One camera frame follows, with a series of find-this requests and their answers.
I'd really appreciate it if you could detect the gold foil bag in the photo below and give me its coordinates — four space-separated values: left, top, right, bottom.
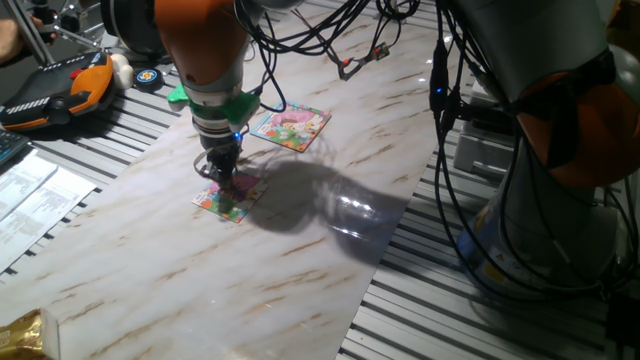
0 308 44 360

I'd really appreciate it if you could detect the black computer keyboard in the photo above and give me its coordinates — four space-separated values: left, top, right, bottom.
0 129 31 169

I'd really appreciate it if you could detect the white flat box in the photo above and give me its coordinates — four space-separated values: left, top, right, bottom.
452 79 519 174

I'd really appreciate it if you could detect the printed white paper sheet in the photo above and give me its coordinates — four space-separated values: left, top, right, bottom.
0 167 97 274
0 149 59 221

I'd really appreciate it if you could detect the blue round disc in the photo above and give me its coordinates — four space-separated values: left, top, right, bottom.
133 68 165 93

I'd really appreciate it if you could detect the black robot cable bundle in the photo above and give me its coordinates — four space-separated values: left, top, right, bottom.
232 0 640 301

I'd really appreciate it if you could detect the orange black teach pendant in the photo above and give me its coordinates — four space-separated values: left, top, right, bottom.
0 51 116 132

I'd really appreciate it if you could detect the colourful picture card left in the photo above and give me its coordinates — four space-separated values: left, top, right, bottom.
191 172 269 225

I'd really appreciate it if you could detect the butterfly puzzle reference card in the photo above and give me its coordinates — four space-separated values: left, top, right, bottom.
249 101 333 154

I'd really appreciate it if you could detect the black filament spool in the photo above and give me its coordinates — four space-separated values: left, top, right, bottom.
99 0 169 56

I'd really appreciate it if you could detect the white figurine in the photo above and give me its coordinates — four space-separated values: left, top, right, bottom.
109 52 135 91

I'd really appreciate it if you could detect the white marble pattern board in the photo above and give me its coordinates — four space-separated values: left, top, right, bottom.
0 0 451 360

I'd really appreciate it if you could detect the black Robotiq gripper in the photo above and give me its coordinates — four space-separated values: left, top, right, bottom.
201 137 245 192

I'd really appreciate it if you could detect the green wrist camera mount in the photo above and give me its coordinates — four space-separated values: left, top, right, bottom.
166 83 261 132

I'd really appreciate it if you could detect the person's bare hand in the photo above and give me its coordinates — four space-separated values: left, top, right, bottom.
0 19 25 65

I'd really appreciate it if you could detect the black metal stand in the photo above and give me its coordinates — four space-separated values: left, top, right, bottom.
29 0 101 51

